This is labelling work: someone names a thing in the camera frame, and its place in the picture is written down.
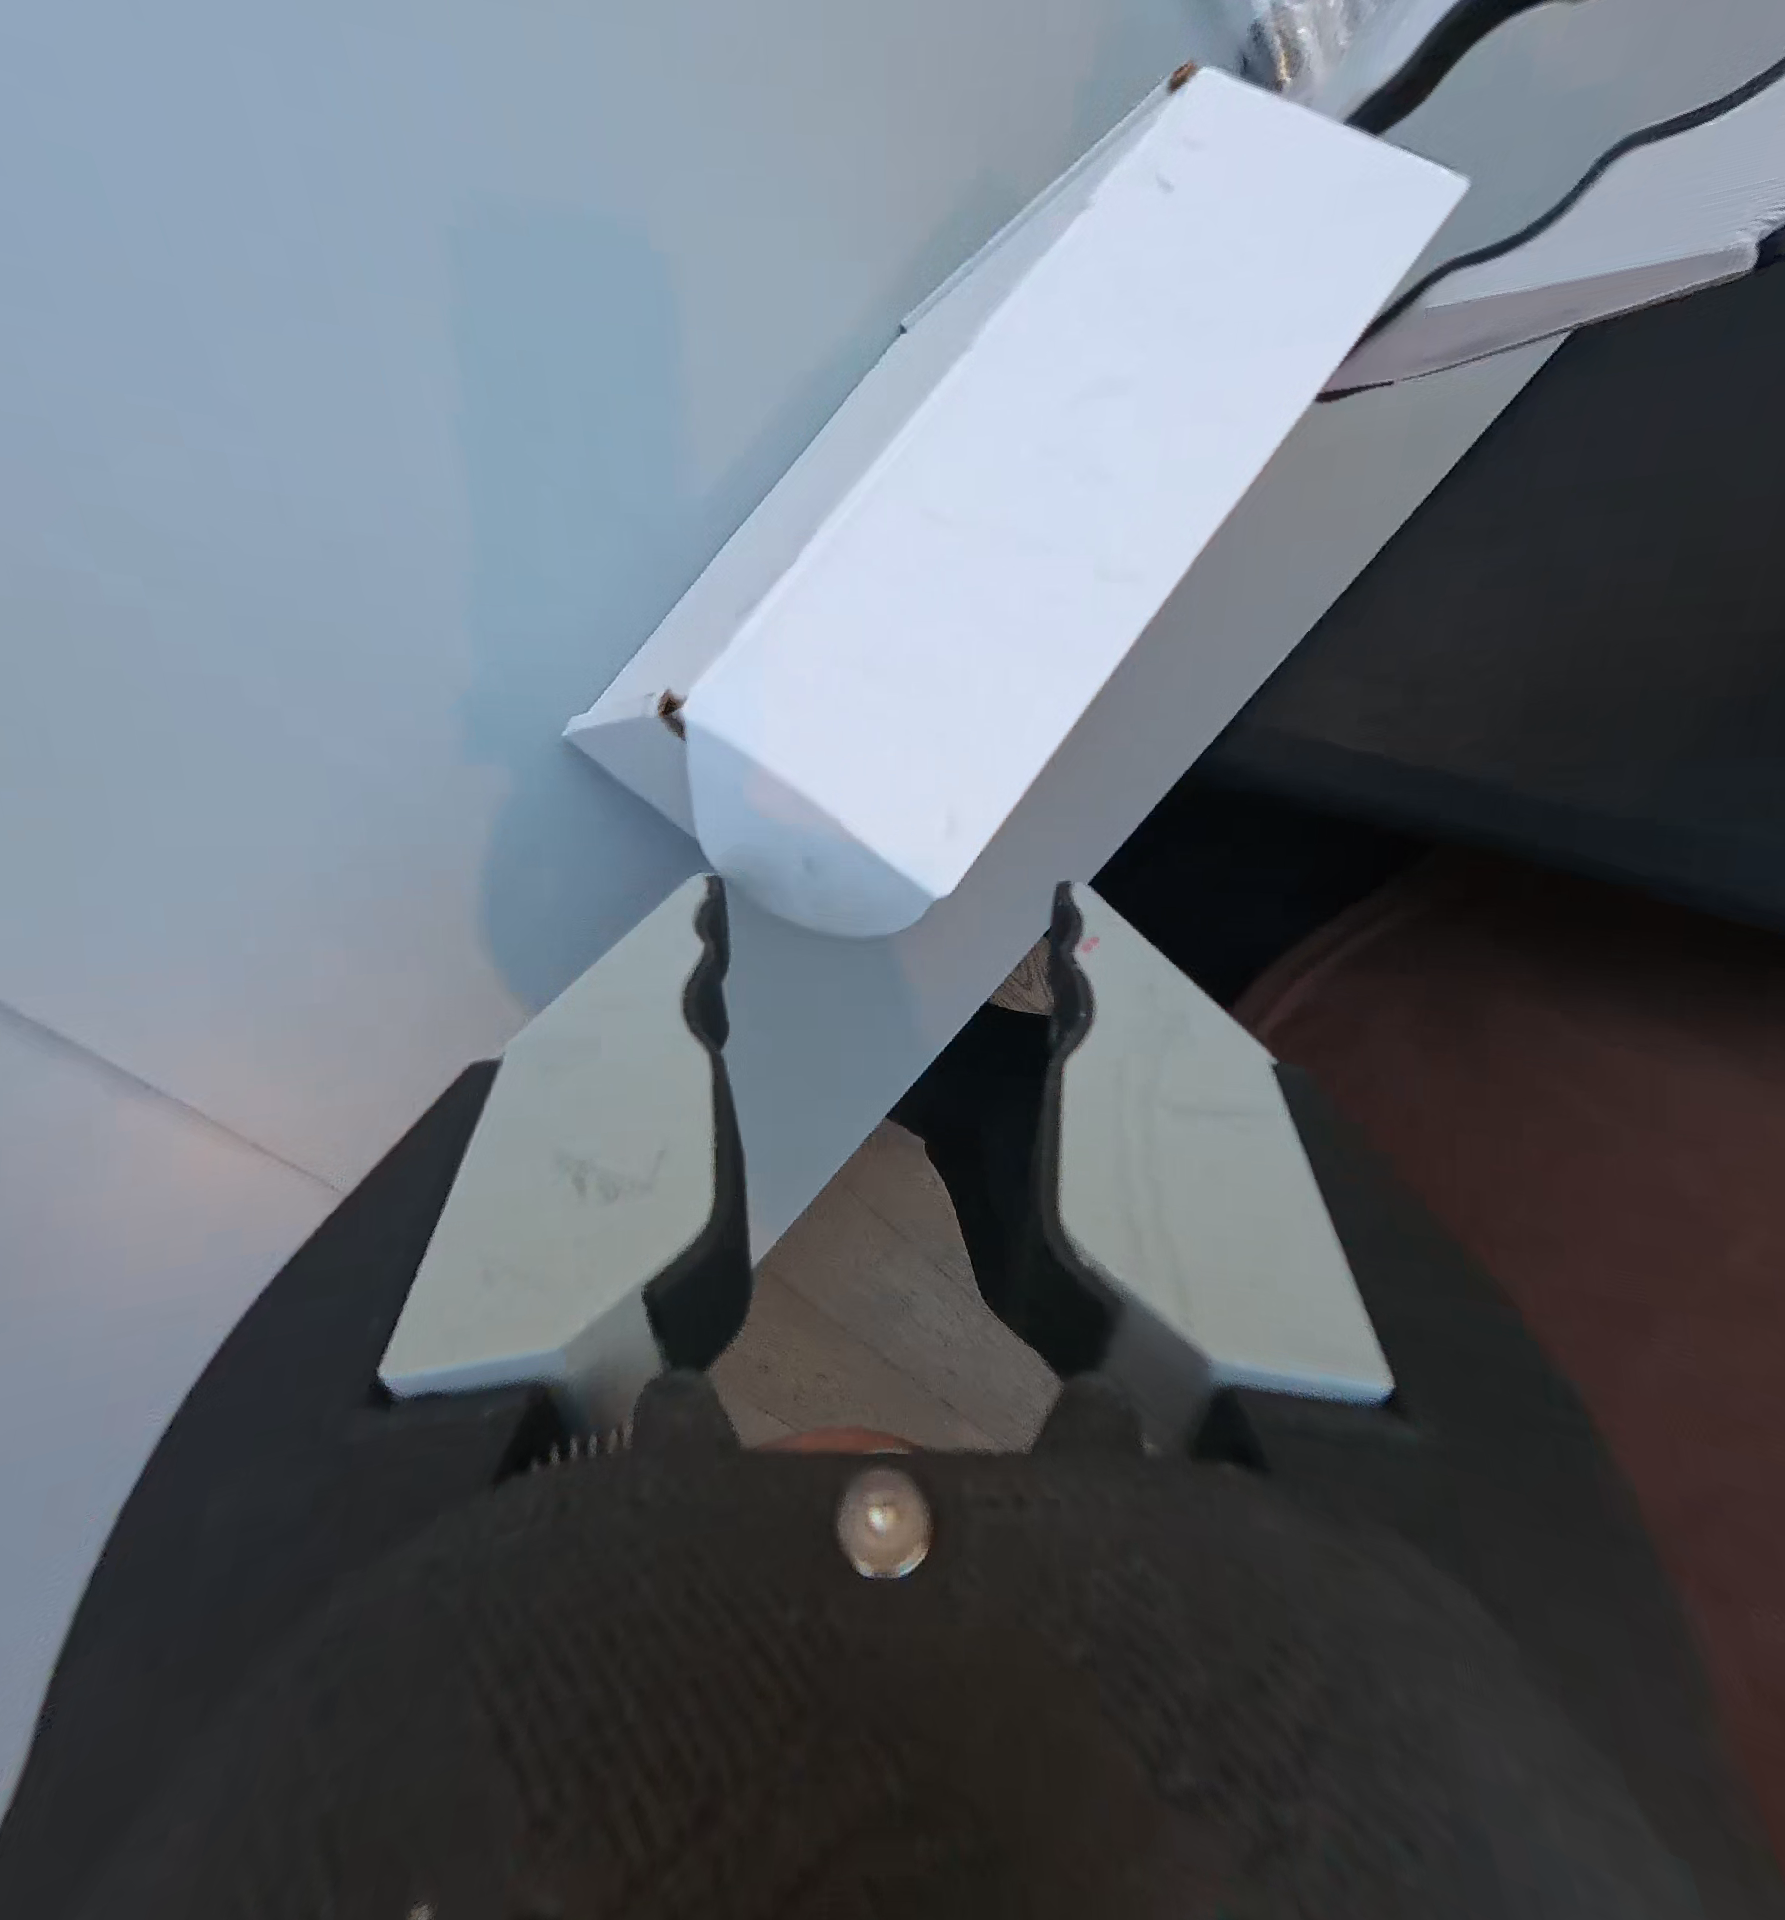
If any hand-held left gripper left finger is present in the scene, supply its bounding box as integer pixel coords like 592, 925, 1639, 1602
376, 874, 757, 1399

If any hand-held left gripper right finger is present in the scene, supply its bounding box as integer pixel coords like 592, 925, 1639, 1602
1024, 883, 1395, 1403

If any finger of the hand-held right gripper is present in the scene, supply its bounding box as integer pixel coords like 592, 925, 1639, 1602
1320, 16, 1785, 399
1335, 0, 1560, 138

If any crinkled clear plastic bag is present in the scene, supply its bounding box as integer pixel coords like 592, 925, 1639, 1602
1236, 0, 1335, 83

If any small white cardboard box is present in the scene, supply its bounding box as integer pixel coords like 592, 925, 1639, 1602
562, 64, 1470, 942

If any grey desk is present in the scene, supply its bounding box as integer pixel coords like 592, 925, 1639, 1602
0, 0, 1785, 1863

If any person's dark trousered leg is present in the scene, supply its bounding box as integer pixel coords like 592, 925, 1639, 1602
891, 1004, 1089, 1373

